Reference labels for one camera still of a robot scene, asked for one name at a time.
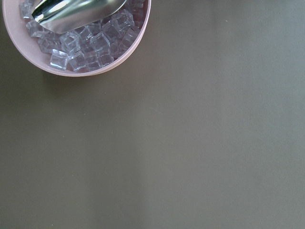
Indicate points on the clear ice cubes pile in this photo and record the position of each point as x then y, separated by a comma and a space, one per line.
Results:
92, 46

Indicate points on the metal ice scoop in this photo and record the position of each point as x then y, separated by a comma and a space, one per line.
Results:
61, 16

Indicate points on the pink bowl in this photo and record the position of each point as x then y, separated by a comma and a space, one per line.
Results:
27, 47

